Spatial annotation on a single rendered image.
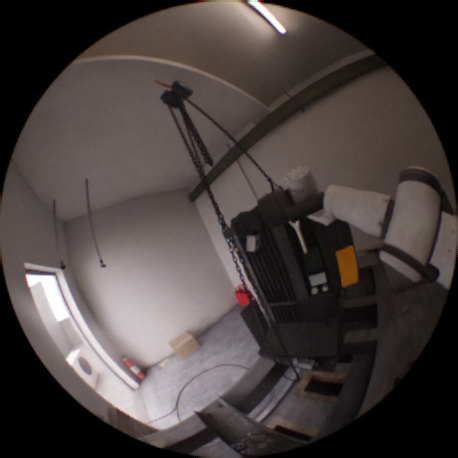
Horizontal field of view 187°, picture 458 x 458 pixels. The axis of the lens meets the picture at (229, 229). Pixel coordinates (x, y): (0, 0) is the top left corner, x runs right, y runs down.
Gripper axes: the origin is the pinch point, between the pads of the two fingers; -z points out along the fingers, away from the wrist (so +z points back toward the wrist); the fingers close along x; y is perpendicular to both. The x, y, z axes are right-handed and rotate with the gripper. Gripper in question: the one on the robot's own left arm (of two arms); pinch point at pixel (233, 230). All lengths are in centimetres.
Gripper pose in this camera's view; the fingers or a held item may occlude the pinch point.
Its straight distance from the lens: 41.6
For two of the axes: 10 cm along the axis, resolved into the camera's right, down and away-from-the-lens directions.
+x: -4.7, 1.7, -8.6
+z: 7.7, -4.0, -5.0
